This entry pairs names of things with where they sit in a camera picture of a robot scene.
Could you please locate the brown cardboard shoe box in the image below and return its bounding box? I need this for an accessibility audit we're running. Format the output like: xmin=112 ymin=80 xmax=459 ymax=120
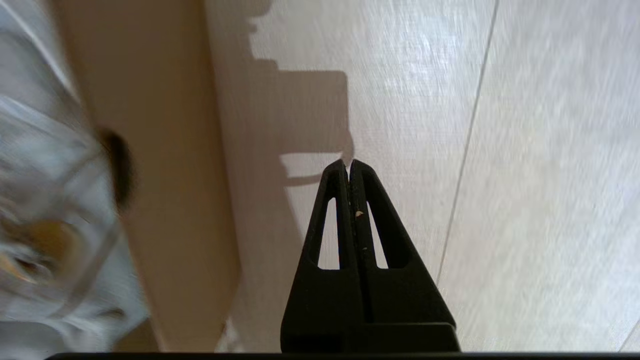
xmin=50 ymin=0 xmax=242 ymax=353

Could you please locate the white lace-up sneaker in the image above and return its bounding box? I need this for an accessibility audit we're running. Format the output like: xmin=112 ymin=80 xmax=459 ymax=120
xmin=0 ymin=0 xmax=151 ymax=360

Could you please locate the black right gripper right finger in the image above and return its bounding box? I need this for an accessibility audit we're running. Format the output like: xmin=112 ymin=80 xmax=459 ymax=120
xmin=349 ymin=159 xmax=461 ymax=354

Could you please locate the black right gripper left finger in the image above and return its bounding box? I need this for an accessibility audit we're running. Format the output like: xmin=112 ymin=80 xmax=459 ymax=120
xmin=280 ymin=159 xmax=360 ymax=354

